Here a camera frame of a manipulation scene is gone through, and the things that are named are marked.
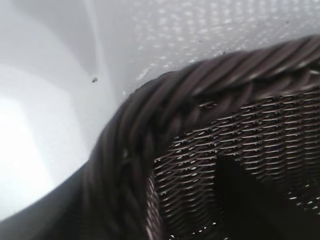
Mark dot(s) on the dark brown woven basket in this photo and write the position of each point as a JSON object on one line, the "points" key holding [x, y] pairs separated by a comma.
{"points": [[155, 105]]}

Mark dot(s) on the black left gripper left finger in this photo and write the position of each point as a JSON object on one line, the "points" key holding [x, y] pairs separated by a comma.
{"points": [[37, 225]]}

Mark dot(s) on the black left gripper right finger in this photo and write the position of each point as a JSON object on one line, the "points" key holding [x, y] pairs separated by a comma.
{"points": [[240, 207]]}

